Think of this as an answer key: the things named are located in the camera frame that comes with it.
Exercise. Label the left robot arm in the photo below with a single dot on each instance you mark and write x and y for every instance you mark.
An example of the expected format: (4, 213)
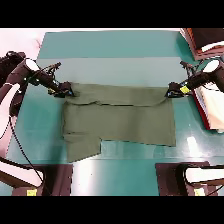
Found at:
(23, 71)

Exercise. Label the olive green T-shirt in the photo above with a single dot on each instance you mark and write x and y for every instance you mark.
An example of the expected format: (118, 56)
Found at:
(123, 120)

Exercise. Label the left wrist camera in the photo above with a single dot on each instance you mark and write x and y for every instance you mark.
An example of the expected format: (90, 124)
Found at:
(50, 69)

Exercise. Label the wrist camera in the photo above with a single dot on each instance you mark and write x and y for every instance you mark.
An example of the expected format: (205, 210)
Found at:
(50, 69)
(187, 67)

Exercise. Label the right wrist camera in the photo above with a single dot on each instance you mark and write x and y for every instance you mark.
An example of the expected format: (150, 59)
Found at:
(187, 67)

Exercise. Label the dark brown garment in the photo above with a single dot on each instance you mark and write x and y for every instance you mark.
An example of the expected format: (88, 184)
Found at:
(208, 40)

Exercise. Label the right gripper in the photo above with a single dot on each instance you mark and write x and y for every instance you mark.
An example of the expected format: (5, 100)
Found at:
(174, 90)

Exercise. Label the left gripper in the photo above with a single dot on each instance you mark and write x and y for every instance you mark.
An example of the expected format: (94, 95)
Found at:
(64, 90)

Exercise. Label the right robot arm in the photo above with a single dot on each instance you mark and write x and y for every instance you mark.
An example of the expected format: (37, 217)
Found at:
(206, 77)

